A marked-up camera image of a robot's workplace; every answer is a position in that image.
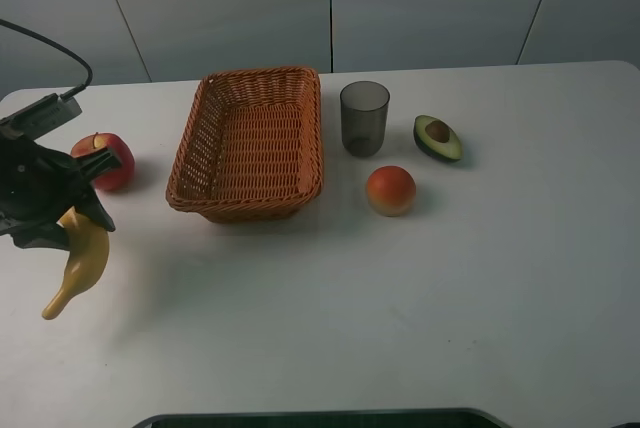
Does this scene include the halved avocado with pit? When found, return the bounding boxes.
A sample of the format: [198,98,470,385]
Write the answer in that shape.
[413,115,464,163]

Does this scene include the grey translucent plastic cup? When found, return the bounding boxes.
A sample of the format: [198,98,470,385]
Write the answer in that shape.
[340,81,390,158]

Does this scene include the brown wicker basket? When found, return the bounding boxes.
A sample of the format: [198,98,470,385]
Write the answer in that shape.
[166,66,324,223]

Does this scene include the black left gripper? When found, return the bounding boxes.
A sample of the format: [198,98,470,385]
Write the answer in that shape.
[1,136,122,251]

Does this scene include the black camera cable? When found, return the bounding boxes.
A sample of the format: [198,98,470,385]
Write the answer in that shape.
[0,18,94,101]

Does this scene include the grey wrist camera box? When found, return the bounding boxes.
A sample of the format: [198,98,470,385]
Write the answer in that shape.
[1,93,82,140]

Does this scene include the orange red round fruit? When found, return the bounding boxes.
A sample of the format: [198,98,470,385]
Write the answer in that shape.
[366,165,417,217]

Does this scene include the yellow banana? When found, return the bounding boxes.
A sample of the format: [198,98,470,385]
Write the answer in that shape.
[41,208,110,320]

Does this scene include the red yellow apple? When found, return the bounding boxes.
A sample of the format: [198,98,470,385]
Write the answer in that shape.
[70,132,136,193]

